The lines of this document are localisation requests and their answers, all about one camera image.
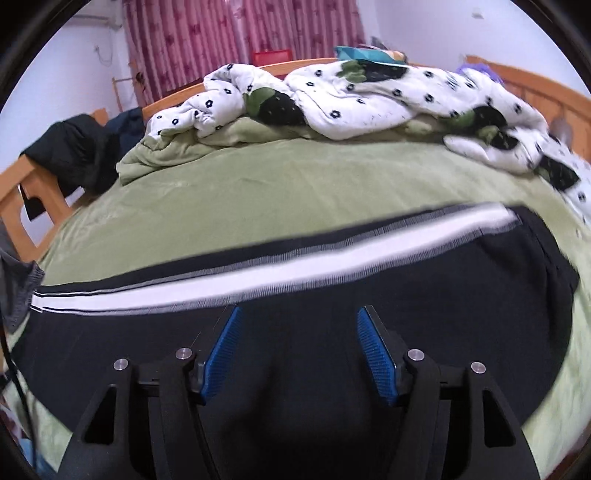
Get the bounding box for purple fluffy cushion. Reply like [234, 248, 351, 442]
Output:
[455, 64, 502, 81]

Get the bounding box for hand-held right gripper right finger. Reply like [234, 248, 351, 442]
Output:
[356, 305, 539, 480]

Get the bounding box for navy blue garment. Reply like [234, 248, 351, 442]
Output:
[104, 107, 146, 153]

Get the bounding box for black jacket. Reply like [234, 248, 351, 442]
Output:
[21, 113, 121, 220]

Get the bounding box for green fleece blanket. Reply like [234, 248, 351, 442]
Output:
[9, 115, 591, 476]

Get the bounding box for teal patterned pillow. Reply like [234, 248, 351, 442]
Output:
[335, 45, 409, 65]

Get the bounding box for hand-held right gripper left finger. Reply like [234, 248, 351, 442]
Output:
[58, 305, 243, 480]

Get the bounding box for wooden coat rack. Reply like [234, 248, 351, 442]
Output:
[112, 74, 141, 114]

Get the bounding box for black pants with white stripe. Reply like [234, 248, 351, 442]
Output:
[11, 200, 580, 480]

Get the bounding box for grey jeans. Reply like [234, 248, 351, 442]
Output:
[0, 222, 45, 333]

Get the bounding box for pink floral curtain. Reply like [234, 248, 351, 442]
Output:
[124, 0, 368, 107]

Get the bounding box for white floral quilt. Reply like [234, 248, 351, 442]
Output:
[147, 62, 591, 250]

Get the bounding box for wooden bed frame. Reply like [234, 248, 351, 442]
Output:
[0, 54, 591, 268]

